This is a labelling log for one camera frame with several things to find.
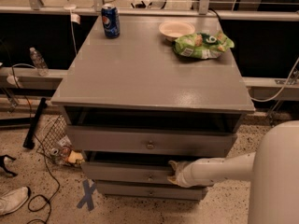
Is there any blue pepsi can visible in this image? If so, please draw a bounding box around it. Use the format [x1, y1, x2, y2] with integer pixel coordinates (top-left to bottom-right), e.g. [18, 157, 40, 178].
[101, 4, 121, 38]

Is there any blue tape cross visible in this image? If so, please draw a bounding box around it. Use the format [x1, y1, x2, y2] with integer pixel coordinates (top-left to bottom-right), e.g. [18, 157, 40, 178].
[77, 179, 96, 211]

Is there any black floor cable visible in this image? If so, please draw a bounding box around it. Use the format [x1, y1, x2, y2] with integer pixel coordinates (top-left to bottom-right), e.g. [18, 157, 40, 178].
[8, 63, 61, 224]

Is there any grey bottom drawer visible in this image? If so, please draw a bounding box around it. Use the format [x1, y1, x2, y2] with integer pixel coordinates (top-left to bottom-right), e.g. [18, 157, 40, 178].
[95, 181, 207, 201]

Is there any black bar stand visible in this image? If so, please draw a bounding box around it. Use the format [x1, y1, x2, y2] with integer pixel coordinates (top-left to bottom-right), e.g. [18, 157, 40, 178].
[22, 98, 47, 149]

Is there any white sneaker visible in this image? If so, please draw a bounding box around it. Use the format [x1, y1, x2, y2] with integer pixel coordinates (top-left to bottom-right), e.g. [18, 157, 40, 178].
[0, 187, 31, 216]

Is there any clear plastic water bottle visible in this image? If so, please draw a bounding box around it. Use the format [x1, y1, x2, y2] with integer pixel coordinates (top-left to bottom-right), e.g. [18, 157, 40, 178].
[30, 48, 49, 77]

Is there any wire mesh trash basket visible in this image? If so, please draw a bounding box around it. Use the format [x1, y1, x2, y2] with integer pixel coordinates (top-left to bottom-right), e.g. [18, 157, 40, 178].
[36, 116, 84, 167]

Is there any white paper bowl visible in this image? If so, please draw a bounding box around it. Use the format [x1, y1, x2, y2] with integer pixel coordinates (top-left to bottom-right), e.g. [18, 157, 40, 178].
[159, 21, 195, 41]

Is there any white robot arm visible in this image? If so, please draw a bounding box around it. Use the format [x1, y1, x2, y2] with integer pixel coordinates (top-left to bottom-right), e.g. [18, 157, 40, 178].
[167, 120, 299, 224]

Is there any grey drawer cabinet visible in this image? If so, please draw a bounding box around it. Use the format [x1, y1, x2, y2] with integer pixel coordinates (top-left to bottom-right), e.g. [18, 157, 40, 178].
[50, 15, 256, 202]

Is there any grey drawer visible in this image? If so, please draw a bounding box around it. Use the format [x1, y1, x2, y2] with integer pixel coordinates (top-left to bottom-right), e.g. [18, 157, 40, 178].
[80, 151, 219, 186]
[95, 181, 207, 201]
[66, 126, 237, 157]

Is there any green chip bag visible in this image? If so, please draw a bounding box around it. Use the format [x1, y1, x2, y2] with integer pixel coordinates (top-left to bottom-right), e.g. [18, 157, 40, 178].
[172, 31, 235, 60]

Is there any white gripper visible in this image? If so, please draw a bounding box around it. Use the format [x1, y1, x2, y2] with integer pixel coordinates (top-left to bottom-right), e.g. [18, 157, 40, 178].
[167, 161, 196, 188]

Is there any grey top drawer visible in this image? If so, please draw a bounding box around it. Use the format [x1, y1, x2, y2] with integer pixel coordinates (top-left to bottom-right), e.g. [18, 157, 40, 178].
[66, 126, 237, 157]

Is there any white hanging cable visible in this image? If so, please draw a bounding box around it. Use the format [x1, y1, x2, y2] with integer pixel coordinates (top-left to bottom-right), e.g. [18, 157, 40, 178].
[249, 56, 299, 104]

